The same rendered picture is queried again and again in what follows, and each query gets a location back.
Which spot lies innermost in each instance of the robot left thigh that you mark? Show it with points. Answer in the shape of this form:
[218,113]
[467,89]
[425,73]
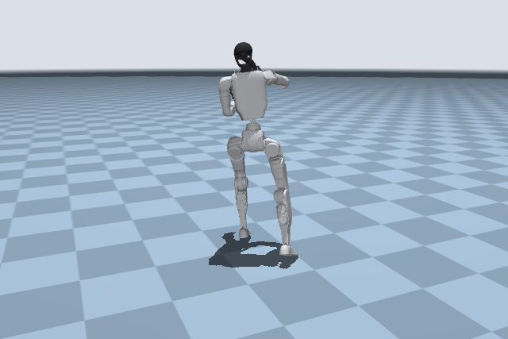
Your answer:
[234,148]

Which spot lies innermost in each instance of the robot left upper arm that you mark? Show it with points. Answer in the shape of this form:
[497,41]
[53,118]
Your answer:
[224,85]

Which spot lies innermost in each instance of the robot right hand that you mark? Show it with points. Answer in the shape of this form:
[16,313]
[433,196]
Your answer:
[252,64]

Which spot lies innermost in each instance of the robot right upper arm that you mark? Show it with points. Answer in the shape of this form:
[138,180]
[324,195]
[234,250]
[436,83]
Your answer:
[273,78]

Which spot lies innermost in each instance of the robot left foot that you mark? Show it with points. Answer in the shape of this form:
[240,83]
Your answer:
[244,232]

